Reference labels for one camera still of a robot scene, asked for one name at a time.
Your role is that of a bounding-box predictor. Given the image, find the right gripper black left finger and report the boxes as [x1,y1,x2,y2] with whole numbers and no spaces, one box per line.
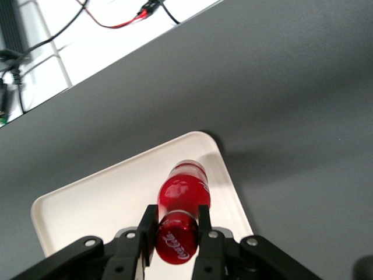
[11,204,160,280]

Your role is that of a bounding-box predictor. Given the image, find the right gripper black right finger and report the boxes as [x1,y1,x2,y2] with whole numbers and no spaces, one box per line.
[191,204,321,280]

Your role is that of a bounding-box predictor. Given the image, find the red coke bottle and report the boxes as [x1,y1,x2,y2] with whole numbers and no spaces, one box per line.
[153,159,212,266]

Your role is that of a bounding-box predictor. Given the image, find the cream plastic tray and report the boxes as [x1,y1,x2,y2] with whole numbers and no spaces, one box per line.
[31,131,254,259]

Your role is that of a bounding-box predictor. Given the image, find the small black box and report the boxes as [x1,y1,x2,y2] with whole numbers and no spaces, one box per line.
[0,81,10,117]

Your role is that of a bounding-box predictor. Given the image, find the black ribbed device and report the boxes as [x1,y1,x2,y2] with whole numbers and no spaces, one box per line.
[0,0,31,51]

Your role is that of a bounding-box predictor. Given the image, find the red wire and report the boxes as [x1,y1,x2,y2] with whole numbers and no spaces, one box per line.
[76,0,148,29]

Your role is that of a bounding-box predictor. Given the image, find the long black floor cable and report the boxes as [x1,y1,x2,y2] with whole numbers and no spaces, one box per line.
[0,0,90,64]

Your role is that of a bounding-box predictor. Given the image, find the short black plug cable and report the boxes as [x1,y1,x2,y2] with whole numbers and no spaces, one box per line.
[161,0,181,25]

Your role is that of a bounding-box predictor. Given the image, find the black wire connector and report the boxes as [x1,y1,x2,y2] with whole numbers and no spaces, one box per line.
[142,0,164,14]

